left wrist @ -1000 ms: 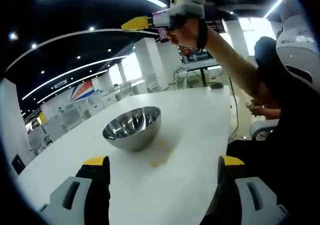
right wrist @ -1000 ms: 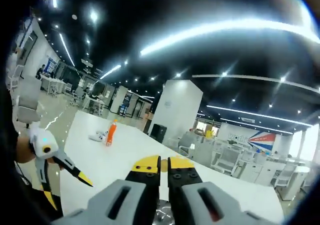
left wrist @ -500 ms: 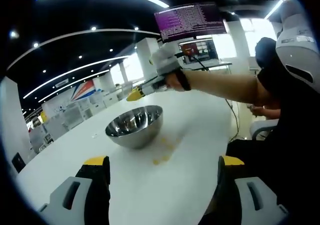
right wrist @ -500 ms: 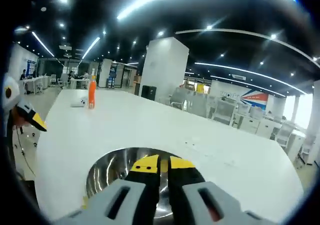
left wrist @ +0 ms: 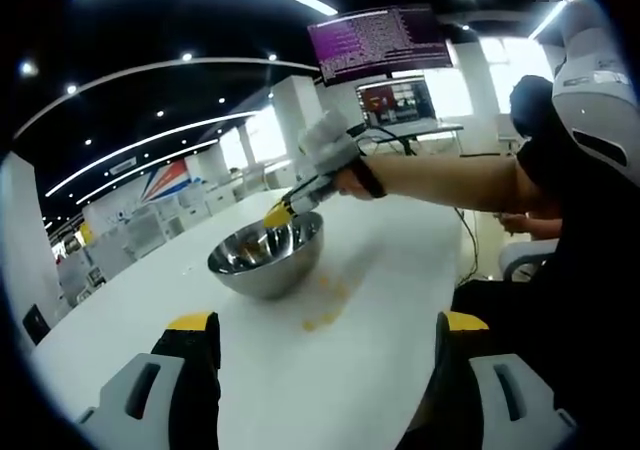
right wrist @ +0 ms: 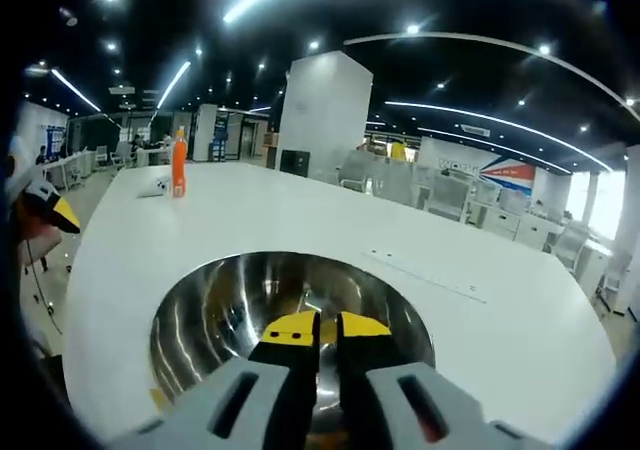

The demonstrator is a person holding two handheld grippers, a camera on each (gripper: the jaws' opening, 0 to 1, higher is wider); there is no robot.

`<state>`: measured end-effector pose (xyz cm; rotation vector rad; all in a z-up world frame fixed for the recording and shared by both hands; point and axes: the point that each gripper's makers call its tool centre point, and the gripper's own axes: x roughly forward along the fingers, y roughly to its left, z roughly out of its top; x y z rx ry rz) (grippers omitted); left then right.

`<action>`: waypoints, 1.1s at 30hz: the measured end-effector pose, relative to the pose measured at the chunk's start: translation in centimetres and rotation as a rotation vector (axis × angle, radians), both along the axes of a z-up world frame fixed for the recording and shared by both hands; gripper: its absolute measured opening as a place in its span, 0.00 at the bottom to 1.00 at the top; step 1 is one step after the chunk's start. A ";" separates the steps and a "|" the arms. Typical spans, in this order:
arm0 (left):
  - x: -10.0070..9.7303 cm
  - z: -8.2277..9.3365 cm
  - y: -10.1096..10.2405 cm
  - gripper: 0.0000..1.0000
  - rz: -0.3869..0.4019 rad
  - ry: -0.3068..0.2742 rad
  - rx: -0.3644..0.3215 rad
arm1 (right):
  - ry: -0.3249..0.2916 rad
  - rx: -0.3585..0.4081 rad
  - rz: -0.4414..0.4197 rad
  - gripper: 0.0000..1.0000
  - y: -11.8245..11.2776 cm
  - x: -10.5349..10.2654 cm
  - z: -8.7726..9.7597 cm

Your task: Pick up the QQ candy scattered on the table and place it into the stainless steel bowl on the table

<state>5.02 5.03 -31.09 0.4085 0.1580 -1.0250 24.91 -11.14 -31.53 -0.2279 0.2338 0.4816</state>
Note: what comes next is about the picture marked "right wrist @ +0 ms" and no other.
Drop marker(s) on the row of white office chairs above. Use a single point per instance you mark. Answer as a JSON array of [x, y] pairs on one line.
[[475, 205]]

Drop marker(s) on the white office desk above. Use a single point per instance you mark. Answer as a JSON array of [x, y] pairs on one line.
[[70, 167]]

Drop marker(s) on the red and blue wall poster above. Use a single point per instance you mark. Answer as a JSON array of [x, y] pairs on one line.
[[507, 170]]

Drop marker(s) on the orange drink bottle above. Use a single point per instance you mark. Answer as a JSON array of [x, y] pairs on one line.
[[179, 165]]

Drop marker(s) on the stainless steel bowl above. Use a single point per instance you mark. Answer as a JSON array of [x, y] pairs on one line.
[[210, 310]]

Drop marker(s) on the black cabinet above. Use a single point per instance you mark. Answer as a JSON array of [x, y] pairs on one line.
[[294, 162]]

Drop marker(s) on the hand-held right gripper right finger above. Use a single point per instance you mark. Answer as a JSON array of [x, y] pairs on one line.
[[400, 410]]

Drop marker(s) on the blue wall board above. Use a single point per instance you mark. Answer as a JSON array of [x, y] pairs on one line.
[[53, 140]]

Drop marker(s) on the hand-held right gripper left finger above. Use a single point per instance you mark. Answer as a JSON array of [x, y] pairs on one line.
[[240, 405]]

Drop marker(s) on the person's left hand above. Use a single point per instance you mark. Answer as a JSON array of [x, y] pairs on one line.
[[42, 240]]

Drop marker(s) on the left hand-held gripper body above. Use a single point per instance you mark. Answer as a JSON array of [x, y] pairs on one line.
[[16, 170]]

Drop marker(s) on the white square pillar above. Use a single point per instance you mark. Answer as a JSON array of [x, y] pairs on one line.
[[325, 115]]

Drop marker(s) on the small white device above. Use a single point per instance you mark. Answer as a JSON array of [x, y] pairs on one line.
[[155, 187]]

